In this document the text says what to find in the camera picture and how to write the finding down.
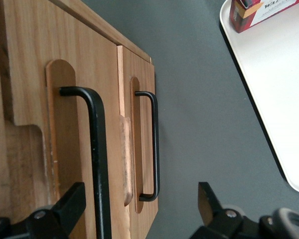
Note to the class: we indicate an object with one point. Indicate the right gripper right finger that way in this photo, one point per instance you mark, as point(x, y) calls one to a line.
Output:
point(214, 216)

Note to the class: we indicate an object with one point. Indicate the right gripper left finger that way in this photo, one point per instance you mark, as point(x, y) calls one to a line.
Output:
point(64, 211)

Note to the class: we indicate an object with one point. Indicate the wooden drawer with notch above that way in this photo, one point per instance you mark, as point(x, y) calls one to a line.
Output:
point(64, 44)

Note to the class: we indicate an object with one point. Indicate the wooden two-drawer cabinet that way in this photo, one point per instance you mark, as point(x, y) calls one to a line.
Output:
point(0, 174)

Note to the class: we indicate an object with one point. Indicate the wooden drawer without notch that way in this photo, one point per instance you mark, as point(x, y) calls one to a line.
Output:
point(144, 74)

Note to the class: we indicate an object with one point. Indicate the beige plastic tray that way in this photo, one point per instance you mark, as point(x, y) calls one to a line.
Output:
point(279, 87)

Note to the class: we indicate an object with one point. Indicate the red cookie box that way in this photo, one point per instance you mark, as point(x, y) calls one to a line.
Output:
point(246, 15)

